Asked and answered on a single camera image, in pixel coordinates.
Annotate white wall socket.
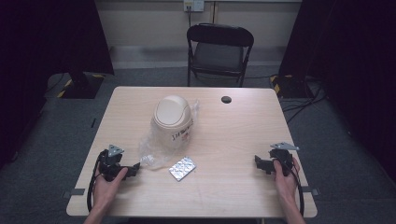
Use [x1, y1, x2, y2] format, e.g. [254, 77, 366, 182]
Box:
[182, 0, 205, 13]

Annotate black striped stand base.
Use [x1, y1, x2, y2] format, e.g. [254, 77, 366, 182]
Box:
[269, 74, 309, 100]
[56, 70, 106, 100]

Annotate black floor cables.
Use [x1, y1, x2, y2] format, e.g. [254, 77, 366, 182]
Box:
[279, 76, 329, 125]

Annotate beige swing-lid trash bin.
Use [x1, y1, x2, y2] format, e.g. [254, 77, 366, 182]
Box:
[150, 94, 194, 151]

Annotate dark curtain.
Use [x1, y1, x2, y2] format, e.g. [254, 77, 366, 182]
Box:
[277, 0, 396, 183]

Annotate person's right hand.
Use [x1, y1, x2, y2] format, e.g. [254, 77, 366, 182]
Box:
[273, 156, 302, 203]

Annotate silver foil blister pack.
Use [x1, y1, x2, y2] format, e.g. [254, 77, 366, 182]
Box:
[168, 155, 198, 183]

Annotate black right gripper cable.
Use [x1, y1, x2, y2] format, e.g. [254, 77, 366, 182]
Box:
[275, 155, 305, 217]

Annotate black table edge bracket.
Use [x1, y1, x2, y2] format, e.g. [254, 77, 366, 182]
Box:
[300, 185, 320, 197]
[62, 188, 86, 200]

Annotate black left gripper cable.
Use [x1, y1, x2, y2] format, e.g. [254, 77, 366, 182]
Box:
[86, 151, 105, 213]

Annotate black folding chair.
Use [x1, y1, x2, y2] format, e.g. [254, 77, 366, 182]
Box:
[186, 22, 255, 88]

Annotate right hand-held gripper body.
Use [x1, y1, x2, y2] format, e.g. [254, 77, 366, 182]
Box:
[268, 142, 301, 175]

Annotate clear plastic bag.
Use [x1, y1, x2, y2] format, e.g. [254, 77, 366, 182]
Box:
[137, 98, 201, 171]

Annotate person's left hand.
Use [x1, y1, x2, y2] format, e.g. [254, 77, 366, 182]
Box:
[92, 166, 129, 217]

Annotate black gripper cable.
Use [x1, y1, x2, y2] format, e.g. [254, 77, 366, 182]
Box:
[86, 151, 105, 213]
[275, 155, 305, 217]

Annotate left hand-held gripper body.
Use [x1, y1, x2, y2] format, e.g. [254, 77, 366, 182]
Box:
[97, 144, 129, 183]

